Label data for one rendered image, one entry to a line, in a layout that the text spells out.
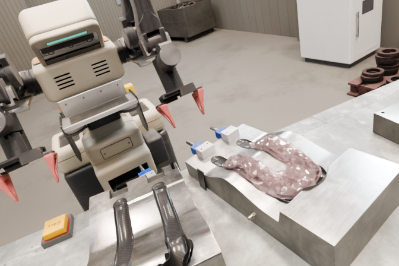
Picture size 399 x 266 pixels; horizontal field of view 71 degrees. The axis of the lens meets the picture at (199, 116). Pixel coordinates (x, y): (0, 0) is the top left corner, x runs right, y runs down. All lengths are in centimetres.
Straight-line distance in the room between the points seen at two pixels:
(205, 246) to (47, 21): 76
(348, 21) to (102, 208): 304
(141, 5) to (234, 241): 64
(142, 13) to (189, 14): 551
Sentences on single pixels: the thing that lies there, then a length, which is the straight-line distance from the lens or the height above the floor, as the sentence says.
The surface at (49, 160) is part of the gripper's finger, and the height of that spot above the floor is 106.
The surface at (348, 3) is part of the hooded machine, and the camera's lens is 336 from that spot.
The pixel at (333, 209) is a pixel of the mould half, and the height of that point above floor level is 91.
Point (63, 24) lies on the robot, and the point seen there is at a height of 132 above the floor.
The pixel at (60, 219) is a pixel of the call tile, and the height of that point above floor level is 84.
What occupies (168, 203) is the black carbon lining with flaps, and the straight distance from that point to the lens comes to 74.
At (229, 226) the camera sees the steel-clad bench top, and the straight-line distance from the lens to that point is 75.
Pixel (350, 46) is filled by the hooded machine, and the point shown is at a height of 27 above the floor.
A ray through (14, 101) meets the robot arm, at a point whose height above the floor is 120.
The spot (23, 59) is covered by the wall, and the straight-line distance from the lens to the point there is 623.
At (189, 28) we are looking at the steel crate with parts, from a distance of 631.
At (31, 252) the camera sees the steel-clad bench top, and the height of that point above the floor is 80.
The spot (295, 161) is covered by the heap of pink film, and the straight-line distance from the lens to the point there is 74.
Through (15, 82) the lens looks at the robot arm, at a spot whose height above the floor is 122.
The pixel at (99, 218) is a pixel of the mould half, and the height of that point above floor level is 89.
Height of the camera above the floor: 137
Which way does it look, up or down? 27 degrees down
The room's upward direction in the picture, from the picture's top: 15 degrees counter-clockwise
